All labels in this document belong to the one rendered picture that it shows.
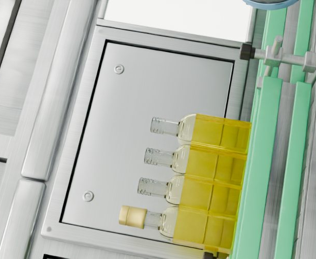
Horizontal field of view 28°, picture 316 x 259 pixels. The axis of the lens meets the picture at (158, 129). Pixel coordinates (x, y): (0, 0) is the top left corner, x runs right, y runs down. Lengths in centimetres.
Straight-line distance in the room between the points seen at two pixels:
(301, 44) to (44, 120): 53
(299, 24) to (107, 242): 54
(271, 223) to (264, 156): 11
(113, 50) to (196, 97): 21
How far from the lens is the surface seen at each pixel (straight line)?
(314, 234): 98
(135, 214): 110
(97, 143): 130
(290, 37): 123
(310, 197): 99
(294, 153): 103
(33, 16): 151
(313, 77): 109
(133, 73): 136
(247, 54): 106
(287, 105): 106
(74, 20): 144
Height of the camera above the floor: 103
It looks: 5 degrees up
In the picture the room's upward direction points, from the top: 80 degrees counter-clockwise
